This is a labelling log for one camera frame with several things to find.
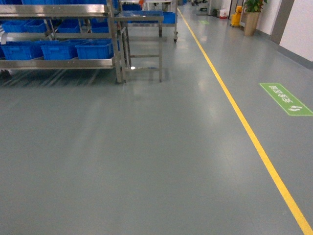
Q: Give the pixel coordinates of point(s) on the blue bin bottom shelf right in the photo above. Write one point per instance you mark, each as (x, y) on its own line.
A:
(95, 49)

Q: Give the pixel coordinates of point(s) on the blue bin shelf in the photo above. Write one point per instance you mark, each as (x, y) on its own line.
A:
(95, 49)
(22, 50)
(60, 50)

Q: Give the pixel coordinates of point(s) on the blue bin on cart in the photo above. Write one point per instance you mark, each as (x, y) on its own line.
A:
(169, 18)

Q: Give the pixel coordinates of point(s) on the blue bin bottom shelf middle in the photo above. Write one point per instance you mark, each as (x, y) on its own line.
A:
(60, 50)

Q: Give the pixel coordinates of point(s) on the blue bin bottom shelf left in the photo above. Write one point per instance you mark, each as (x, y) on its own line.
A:
(22, 50)

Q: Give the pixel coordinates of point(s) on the steel shelf rack with bins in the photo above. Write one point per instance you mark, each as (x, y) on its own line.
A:
(60, 35)

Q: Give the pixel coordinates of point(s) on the small stainless steel table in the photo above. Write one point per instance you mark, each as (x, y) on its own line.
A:
(140, 46)

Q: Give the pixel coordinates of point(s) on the steel wheeled cart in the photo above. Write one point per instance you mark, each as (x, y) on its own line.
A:
(168, 7)

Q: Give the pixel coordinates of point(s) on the red white container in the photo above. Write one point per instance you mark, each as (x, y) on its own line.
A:
(223, 14)

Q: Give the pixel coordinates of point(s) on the yellow mop bucket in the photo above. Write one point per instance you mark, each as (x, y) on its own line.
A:
(235, 18)

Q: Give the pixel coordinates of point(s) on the green floor sign sticker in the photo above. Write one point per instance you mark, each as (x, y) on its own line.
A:
(286, 100)

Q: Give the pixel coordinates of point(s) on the potted plant in gold planter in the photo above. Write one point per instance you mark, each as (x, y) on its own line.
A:
(252, 8)

